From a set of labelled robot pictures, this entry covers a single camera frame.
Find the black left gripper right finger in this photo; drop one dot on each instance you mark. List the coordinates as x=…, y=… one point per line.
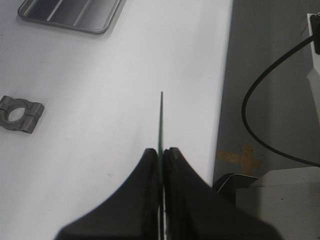
x=195, y=212

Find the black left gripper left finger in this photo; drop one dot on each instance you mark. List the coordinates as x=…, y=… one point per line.
x=130, y=213

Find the green perforated circuit board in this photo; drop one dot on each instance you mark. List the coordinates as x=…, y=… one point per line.
x=160, y=153

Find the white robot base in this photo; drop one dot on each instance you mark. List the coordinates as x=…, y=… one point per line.
x=289, y=199

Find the silver metal tray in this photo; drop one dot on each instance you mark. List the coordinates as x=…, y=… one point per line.
x=90, y=16

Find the grey metal pipe clamp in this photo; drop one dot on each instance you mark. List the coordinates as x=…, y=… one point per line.
x=30, y=113

